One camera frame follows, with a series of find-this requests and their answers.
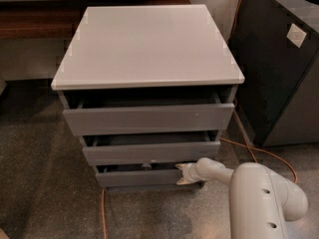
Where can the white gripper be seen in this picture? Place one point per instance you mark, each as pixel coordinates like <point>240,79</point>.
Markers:
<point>187,173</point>

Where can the grey bottom drawer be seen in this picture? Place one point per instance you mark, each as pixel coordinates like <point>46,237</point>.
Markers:
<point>126,175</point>

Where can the grey drawer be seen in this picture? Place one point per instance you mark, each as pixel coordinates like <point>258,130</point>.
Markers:
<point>126,175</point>
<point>149,119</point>
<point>150,147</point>

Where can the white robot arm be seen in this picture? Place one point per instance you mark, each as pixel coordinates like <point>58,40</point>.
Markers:
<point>261,201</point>

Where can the grey middle drawer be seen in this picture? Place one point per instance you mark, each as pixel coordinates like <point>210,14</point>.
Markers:
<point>150,147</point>

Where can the grey drawer cabinet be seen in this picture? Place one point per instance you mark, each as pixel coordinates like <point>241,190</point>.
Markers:
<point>141,56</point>

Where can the grey top drawer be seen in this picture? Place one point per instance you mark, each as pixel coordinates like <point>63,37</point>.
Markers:
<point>149,119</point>

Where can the clear plastic water bottle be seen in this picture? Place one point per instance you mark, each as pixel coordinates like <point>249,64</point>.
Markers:
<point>147,166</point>

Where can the black bin cabinet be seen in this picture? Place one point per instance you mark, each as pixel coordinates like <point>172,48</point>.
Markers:
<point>279,100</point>

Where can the white label sticker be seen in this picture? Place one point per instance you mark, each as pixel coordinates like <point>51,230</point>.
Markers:
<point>296,35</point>

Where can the dark wooden bench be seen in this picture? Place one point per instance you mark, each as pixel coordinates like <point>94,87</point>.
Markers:
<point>56,18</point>

